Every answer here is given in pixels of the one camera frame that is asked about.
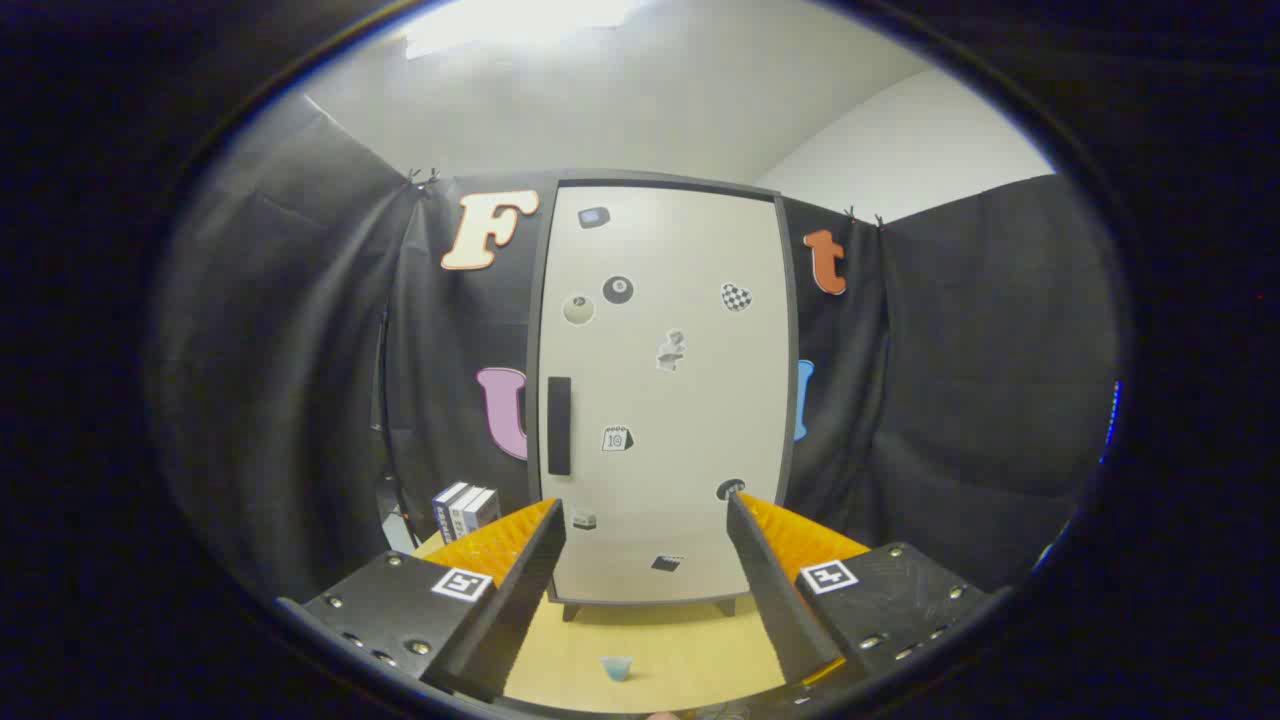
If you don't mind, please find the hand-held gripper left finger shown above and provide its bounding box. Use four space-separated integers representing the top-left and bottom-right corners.
278 498 567 703

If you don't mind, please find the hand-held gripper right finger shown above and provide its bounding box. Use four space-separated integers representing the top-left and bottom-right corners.
726 490 991 701

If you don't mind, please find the white cabinet door black handle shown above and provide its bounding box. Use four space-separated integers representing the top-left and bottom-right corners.
540 185 791 606

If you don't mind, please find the black backdrop cloth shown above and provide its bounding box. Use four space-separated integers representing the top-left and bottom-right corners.
150 95 1121 601

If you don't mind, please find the grey cabinet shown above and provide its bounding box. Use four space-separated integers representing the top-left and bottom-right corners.
525 170 801 623

